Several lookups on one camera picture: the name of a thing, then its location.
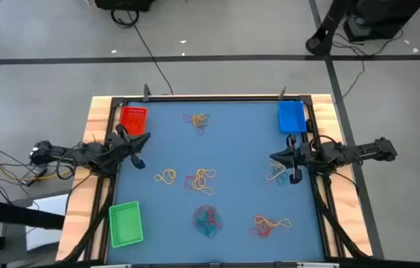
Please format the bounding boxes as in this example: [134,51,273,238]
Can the black floor cable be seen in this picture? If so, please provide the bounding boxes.
[110,7,175,96]

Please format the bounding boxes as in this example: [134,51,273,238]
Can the black cable sleeve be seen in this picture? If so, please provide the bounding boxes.
[312,174,371,260]
[59,174,118,264]

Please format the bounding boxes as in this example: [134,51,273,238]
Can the black stand leg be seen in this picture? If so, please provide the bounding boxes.
[0,199,66,231]

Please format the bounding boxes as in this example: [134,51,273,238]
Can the black equipment case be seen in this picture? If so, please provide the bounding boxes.
[94,0,156,12]

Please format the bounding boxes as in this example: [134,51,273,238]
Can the yellow cable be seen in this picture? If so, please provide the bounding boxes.
[0,160,75,184]

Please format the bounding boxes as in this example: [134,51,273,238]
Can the black stand pole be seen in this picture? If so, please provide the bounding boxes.
[305,0,358,57]

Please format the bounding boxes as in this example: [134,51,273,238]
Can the thin black cable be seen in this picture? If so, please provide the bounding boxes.
[0,148,79,209]
[331,28,404,100]

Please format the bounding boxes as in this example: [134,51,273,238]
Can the black aluminium table frame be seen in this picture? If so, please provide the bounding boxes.
[98,95,336,266]

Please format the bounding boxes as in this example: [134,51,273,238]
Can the black power adapter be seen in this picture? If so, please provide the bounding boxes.
[19,166,49,187]

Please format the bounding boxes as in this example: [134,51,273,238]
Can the red plastic basket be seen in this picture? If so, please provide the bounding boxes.
[119,106,149,137]

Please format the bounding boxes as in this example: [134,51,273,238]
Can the black equipment cart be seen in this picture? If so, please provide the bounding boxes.
[343,0,420,42]

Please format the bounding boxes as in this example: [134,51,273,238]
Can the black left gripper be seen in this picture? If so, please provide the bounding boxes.
[105,124,151,170]

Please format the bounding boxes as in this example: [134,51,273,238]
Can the light grey box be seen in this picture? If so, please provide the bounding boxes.
[25,193,70,253]

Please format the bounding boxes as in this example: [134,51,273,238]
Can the green plastic basket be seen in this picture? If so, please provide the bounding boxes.
[108,200,144,249]

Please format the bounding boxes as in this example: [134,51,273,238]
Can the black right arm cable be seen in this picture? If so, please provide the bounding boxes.
[308,133,340,154]

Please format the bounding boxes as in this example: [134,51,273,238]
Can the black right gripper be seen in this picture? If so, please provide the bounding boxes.
[269,134,314,185]

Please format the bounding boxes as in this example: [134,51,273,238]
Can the blue plastic basket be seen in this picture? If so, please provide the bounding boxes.
[277,100,308,134]

